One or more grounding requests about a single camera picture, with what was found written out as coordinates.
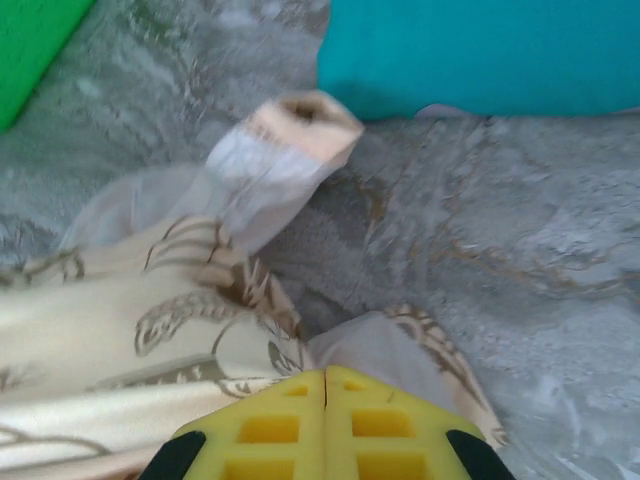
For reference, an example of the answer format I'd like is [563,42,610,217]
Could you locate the peach printed t-shirt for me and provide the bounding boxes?
[0,89,509,480]

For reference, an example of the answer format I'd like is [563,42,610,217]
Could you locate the teal folded t-shirt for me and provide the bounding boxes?
[317,0,640,121]

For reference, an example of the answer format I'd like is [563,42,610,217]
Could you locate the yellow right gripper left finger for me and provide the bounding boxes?
[142,367,326,480]

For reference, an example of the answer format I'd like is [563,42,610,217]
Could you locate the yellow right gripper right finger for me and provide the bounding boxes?
[324,364,519,480]

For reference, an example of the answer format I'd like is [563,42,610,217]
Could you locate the green plastic basket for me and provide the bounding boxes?
[0,0,96,134]

